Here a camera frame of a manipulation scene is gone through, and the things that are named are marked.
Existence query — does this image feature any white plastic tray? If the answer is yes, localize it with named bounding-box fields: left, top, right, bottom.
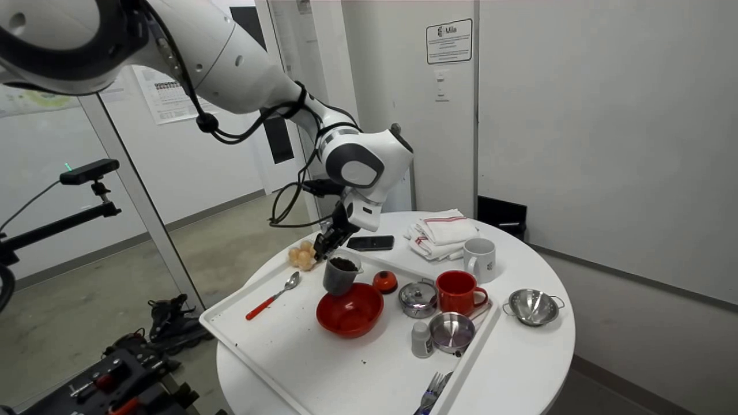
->
left=201, top=251, right=500, bottom=415

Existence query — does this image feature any small steel bowl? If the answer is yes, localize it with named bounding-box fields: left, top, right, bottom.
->
left=428, top=312, right=474, bottom=356

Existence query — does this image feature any white mug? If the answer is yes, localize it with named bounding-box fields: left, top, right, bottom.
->
left=462, top=238, right=495, bottom=284

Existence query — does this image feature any yellow bread bun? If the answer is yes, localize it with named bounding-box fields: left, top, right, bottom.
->
left=287, top=241, right=315, bottom=272

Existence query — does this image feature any black toolbox on floor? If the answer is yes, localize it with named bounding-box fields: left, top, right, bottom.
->
left=20, top=295, right=208, bottom=415

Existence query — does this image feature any white folded cloth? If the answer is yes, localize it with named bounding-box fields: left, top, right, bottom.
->
left=405, top=209, right=480, bottom=264

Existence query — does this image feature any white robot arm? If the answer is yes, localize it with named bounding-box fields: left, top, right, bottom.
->
left=0, top=0, right=412, bottom=257

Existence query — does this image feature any grey jar of beans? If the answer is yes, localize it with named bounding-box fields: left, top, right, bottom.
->
left=323, top=258, right=359, bottom=295

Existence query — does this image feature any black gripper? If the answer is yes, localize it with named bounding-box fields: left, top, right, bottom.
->
left=314, top=201, right=356, bottom=264

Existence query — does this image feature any metal cutlery at tray edge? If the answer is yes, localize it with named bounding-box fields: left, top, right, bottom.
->
left=412, top=372, right=452, bottom=415

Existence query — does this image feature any white door sign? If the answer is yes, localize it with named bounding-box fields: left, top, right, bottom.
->
left=426, top=19, right=473, bottom=65

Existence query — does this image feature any red mug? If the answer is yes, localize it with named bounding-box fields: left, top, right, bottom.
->
left=435, top=269, right=488, bottom=317

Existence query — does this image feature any round white table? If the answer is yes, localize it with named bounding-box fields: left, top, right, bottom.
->
left=219, top=223, right=575, bottom=415

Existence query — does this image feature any white salt shaker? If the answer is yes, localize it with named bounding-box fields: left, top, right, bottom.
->
left=409, top=322, right=432, bottom=357

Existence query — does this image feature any black camera on stand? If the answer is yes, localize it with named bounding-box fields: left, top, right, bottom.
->
left=0, top=158, right=119, bottom=312

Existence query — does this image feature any red bowl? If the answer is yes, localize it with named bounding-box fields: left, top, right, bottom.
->
left=315, top=284, right=384, bottom=340

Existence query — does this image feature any metal strainer cup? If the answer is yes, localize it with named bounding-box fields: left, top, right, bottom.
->
left=398, top=282, right=437, bottom=318

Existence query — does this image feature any steel bowl with handles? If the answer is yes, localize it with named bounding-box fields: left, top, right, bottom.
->
left=502, top=288, right=564, bottom=328

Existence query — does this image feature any white door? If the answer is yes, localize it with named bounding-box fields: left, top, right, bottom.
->
left=344, top=0, right=477, bottom=215

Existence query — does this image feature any black box on floor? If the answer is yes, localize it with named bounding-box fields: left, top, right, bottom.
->
left=477, top=196, right=528, bottom=241

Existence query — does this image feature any red handled metal spoon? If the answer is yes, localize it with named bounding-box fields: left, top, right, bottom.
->
left=244, top=272, right=302, bottom=321

